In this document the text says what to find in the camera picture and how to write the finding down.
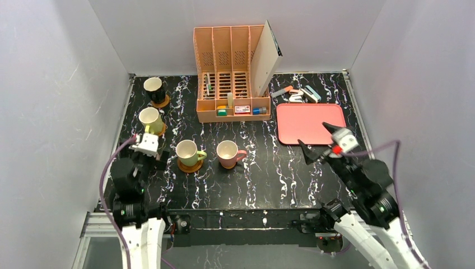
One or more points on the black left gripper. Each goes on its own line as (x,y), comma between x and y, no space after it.
(159,156)

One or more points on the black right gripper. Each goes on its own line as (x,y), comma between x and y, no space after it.
(327,154)

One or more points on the green mug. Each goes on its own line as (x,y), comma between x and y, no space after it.
(188,153)

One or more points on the yellow mug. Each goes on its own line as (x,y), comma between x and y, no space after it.
(151,120)

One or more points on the black mug white inside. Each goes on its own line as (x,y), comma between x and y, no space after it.
(154,89)

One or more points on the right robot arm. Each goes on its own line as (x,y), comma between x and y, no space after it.
(375,226)

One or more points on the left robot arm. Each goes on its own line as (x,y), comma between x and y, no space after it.
(140,226)

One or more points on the plain orange coaster near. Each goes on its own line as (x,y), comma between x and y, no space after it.
(161,132)

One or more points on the plain orange coaster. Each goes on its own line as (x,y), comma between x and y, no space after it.
(162,104)
(161,132)

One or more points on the ridged orange round coaster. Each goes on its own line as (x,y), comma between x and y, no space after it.
(190,169)

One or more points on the plain orange coaster far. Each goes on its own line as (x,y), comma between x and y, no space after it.
(162,104)

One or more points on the orange coaster with black logo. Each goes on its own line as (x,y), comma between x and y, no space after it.
(230,167)

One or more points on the pink tray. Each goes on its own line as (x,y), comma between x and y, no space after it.
(305,122)

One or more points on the white pink stapler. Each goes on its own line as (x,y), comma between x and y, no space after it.
(296,98)

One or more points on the teal eraser block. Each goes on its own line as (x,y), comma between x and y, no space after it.
(311,95)

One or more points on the grey marker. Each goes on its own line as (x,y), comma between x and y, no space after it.
(278,93)

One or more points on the blue grey bottle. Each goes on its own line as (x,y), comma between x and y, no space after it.
(259,111)

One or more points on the red white card box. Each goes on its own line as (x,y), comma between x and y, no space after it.
(242,109)

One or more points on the pen in organizer slot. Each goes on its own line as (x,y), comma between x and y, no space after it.
(208,83)

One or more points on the white tube in organizer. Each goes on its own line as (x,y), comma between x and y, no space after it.
(230,100)

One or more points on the white leaning book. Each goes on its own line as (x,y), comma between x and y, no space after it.
(266,59)

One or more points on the orange desk file organizer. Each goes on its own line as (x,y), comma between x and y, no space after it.
(226,53)

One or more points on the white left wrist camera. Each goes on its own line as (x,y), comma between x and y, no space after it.
(146,144)

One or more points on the aluminium front rail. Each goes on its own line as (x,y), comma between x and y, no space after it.
(97,223)

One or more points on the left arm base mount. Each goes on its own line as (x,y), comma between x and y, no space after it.
(176,233)

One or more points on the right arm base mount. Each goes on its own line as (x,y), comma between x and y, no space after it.
(315,223)

